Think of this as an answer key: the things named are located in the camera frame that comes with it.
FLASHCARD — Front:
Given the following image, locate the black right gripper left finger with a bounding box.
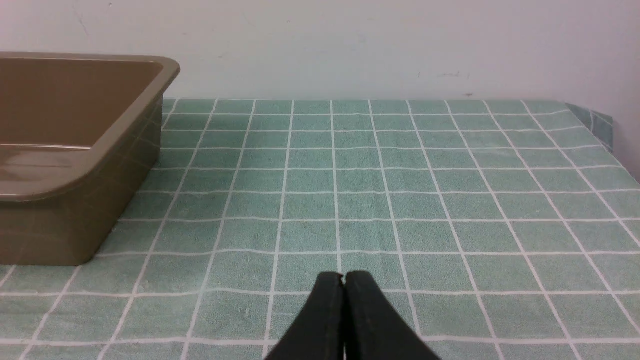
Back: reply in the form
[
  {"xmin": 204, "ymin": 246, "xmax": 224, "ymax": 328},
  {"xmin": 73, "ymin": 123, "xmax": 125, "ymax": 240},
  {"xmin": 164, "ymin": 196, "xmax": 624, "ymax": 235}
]
[{"xmin": 266, "ymin": 272, "xmax": 345, "ymax": 360}]

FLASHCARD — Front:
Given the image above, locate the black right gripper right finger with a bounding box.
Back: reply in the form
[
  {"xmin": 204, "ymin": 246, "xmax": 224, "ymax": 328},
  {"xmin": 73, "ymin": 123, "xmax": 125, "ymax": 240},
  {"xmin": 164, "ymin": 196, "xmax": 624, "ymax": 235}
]
[{"xmin": 344, "ymin": 270, "xmax": 439, "ymax": 360}]

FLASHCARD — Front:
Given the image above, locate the green checkered tablecloth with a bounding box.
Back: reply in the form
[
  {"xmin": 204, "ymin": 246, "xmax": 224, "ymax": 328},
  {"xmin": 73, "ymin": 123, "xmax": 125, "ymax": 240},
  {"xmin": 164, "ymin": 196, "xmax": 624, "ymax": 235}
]
[{"xmin": 1, "ymin": 98, "xmax": 639, "ymax": 360}]

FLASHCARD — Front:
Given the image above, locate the olive brown plastic bin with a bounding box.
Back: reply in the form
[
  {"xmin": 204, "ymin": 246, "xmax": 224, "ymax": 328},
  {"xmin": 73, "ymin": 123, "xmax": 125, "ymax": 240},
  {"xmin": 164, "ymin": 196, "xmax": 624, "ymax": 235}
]
[{"xmin": 0, "ymin": 51, "xmax": 180, "ymax": 266}]

